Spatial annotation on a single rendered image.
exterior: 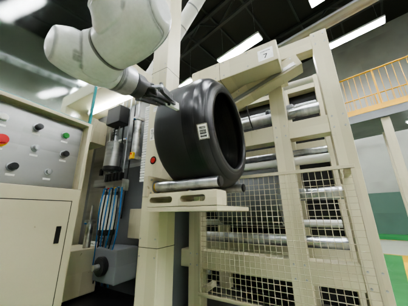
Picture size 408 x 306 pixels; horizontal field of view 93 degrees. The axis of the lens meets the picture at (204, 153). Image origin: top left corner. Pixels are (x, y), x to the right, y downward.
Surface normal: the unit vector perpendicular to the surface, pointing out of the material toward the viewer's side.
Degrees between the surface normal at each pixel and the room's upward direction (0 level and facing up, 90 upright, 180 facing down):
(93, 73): 170
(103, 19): 130
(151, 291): 90
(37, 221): 90
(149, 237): 90
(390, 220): 90
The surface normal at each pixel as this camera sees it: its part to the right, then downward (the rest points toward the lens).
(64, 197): 0.87, -0.16
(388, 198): -0.68, -0.21
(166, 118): -0.50, -0.25
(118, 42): -0.19, 0.69
